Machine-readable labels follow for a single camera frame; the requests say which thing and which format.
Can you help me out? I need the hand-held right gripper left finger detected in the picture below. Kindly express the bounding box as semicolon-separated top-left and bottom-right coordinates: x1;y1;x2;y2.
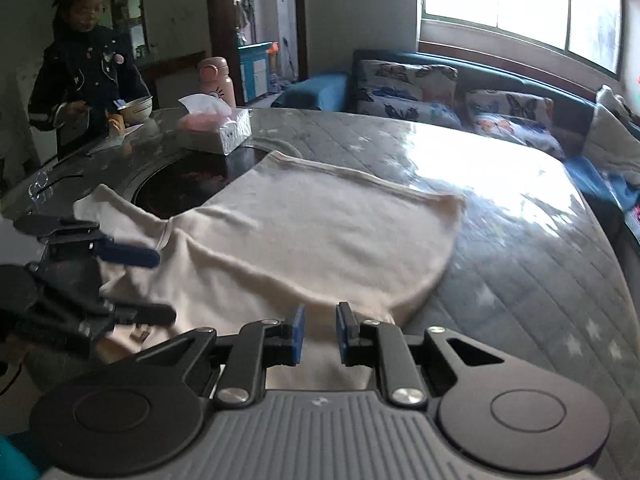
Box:
132;303;307;408

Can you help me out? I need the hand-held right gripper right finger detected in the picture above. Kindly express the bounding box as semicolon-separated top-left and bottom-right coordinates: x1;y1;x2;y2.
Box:
335;301;506;407

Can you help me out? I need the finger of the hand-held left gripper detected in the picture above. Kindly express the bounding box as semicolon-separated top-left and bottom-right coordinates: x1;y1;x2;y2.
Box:
100;300;177;329
14;214;162;269

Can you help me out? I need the cream garment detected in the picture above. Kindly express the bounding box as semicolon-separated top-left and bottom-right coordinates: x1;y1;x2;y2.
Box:
74;152;468;392

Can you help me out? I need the round black cooktop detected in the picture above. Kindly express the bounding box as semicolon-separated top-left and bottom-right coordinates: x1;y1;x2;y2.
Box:
134;147;281;219

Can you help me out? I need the cream ceramic bowl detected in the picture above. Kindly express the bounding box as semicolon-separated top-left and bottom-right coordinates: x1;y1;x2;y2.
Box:
116;96;154;125

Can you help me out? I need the white tissue box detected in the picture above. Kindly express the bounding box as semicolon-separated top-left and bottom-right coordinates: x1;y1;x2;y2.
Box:
177;94;252;155

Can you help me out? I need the grey quilted star table cover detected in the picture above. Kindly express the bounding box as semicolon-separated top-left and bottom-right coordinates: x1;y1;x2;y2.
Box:
0;105;640;480

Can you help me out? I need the pink water bottle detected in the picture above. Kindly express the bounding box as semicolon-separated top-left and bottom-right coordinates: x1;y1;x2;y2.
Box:
199;57;236;109

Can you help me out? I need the blue white cabinet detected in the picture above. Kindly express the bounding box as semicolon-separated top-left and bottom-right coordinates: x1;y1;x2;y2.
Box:
237;41;277;104

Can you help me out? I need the large butterfly print pillow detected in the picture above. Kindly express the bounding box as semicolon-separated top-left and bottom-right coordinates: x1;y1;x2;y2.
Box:
356;59;464;131

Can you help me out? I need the blue sofa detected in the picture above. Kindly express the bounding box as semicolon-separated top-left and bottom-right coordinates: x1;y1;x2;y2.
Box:
272;49;640;261

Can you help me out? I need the dark wooden shelf cabinet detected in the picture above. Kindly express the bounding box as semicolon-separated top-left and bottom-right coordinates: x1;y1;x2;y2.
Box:
106;0;151;62

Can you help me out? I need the small butterfly print pillow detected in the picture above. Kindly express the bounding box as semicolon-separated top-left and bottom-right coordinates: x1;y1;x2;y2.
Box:
466;89;566;160

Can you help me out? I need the grey cushion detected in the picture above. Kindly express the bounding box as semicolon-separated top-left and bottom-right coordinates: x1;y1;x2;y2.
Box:
582;85;640;186

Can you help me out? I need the window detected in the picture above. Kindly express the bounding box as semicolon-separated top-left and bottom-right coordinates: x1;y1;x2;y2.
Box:
417;0;626;79

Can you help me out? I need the dark wooden door frame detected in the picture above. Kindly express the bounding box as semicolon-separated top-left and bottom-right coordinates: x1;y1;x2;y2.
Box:
205;0;308;107

